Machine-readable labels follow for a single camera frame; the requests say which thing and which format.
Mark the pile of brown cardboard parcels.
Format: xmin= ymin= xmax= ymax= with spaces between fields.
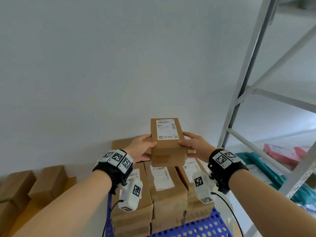
xmin=0 ymin=165 xmax=67 ymax=237

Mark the pink mailer bag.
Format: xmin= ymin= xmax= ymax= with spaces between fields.
xmin=294 ymin=146 xmax=311 ymax=160
xmin=263 ymin=143 xmax=301 ymax=171

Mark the person's right hand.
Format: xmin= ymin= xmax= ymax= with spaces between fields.
xmin=178 ymin=132 xmax=217 ymax=163

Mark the grey metal shelf rack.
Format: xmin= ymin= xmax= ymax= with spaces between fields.
xmin=217 ymin=0 xmax=316 ymax=237

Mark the person's left forearm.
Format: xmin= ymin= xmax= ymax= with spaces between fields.
xmin=12 ymin=170 xmax=113 ymax=237

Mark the orange wooden table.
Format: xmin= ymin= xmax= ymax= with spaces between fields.
xmin=7 ymin=177 xmax=77 ymax=237

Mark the cardboard parcel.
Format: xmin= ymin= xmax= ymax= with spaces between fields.
xmin=144 ymin=166 xmax=189 ymax=215
xmin=111 ymin=161 xmax=154 ymax=218

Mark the black camera cable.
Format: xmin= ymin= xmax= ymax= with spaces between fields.
xmin=110 ymin=199 xmax=124 ymax=230
xmin=211 ymin=192 xmax=245 ymax=237

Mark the person's left hand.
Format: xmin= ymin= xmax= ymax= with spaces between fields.
xmin=122 ymin=134 xmax=158 ymax=164

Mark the person's right forearm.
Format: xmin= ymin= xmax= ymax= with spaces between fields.
xmin=228 ymin=169 xmax=316 ymax=237

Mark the black wristband with marker tags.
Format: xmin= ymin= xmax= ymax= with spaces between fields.
xmin=92 ymin=149 xmax=134 ymax=195
xmin=208 ymin=148 xmax=249 ymax=195

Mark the white marker-tagged wrist camera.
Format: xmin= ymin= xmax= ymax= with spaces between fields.
xmin=192 ymin=171 xmax=214 ymax=204
xmin=117 ymin=177 xmax=143 ymax=212

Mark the teal mailer bag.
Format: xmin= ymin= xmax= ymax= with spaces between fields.
xmin=291 ymin=185 xmax=316 ymax=206
xmin=236 ymin=151 xmax=287 ymax=190

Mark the blue perforated plastic pallet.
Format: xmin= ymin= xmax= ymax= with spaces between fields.
xmin=102 ymin=192 xmax=234 ymax=237

